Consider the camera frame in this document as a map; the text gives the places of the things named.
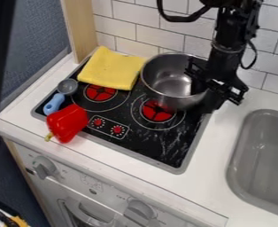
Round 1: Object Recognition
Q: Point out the blue and grey spoon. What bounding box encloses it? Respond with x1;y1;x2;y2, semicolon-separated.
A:
42;78;81;116

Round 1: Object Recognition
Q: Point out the silver pot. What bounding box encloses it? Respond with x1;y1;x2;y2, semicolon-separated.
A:
139;52;211;111

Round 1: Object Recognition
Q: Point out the red toy pepper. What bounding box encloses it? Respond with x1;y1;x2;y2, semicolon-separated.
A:
42;103;91;145

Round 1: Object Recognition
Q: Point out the yellow cloth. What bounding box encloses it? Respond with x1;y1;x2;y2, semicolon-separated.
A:
76;45;149;91

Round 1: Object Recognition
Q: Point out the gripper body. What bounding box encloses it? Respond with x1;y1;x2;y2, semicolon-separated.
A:
183;56;251;106

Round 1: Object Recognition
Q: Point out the toy sink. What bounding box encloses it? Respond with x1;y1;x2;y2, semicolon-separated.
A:
225;108;278;222

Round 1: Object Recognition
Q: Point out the toy stove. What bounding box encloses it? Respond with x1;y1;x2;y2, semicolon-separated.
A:
30;54;215;176

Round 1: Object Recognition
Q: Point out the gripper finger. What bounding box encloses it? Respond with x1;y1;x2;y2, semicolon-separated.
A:
200;86;228;115
189;74;209;96

